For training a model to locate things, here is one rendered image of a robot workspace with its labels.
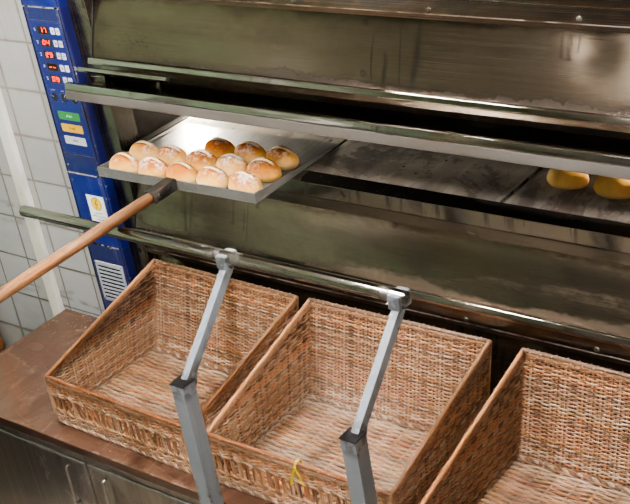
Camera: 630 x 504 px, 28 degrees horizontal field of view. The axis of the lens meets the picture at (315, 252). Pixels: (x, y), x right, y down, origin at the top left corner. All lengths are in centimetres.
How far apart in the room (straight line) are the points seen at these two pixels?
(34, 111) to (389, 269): 127
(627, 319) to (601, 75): 56
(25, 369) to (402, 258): 131
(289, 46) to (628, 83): 86
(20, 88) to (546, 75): 175
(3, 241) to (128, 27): 115
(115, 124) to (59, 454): 92
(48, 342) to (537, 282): 168
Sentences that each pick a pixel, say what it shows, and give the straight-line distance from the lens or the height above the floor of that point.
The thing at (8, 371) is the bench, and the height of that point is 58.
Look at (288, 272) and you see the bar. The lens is 277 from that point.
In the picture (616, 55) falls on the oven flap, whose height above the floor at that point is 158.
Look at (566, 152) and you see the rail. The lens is 252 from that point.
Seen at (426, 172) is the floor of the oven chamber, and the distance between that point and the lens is 310.
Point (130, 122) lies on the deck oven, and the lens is 361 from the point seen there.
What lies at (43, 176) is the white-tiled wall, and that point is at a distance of 393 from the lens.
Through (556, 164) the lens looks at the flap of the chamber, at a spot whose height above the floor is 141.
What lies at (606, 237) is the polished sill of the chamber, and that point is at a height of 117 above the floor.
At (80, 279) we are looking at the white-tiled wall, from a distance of 404.
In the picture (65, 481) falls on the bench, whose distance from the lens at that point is 361.
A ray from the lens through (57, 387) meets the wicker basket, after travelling 347.
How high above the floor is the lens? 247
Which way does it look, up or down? 27 degrees down
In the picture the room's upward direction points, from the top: 10 degrees counter-clockwise
